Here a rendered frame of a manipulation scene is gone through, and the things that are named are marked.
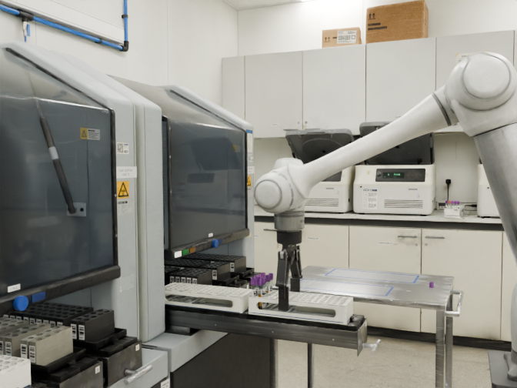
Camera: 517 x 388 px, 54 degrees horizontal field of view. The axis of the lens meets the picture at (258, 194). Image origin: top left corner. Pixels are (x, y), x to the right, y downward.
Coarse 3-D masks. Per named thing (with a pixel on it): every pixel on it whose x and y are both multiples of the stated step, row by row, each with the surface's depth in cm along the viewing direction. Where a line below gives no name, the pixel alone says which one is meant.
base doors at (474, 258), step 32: (256, 224) 403; (256, 256) 404; (320, 256) 385; (352, 256) 375; (384, 256) 366; (416, 256) 357; (448, 256) 350; (480, 256) 342; (512, 256) 335; (480, 288) 343; (512, 288) 336; (384, 320) 368; (416, 320) 359; (480, 320) 344
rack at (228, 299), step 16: (176, 288) 164; (192, 288) 163; (208, 288) 164; (224, 288) 163; (240, 288) 163; (176, 304) 160; (192, 304) 158; (208, 304) 165; (224, 304) 165; (240, 304) 152
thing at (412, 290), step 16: (304, 272) 209; (320, 272) 209; (336, 272) 208; (352, 272) 208; (368, 272) 208; (384, 272) 208; (272, 288) 182; (304, 288) 181; (320, 288) 181; (336, 288) 181; (352, 288) 181; (368, 288) 180; (384, 288) 180; (400, 288) 180; (416, 288) 180; (432, 288) 180; (448, 288) 180; (384, 304) 166; (400, 304) 164; (416, 304) 162; (432, 304) 160; (448, 304) 198; (448, 320) 198; (448, 336) 198; (272, 352) 184; (448, 352) 199; (272, 368) 184; (448, 368) 199; (272, 384) 184; (448, 384) 199
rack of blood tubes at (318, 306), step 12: (252, 300) 151; (264, 300) 149; (276, 300) 148; (300, 300) 147; (312, 300) 146; (324, 300) 146; (336, 300) 147; (348, 300) 145; (252, 312) 151; (264, 312) 149; (276, 312) 148; (288, 312) 149; (300, 312) 154; (312, 312) 154; (324, 312) 152; (336, 312) 141; (348, 312) 142
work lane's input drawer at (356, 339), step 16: (176, 320) 159; (192, 320) 157; (208, 320) 154; (224, 320) 152; (240, 320) 150; (256, 320) 148; (272, 320) 148; (288, 320) 146; (304, 320) 144; (352, 320) 144; (272, 336) 147; (288, 336) 145; (304, 336) 143; (320, 336) 141; (336, 336) 139; (352, 336) 138
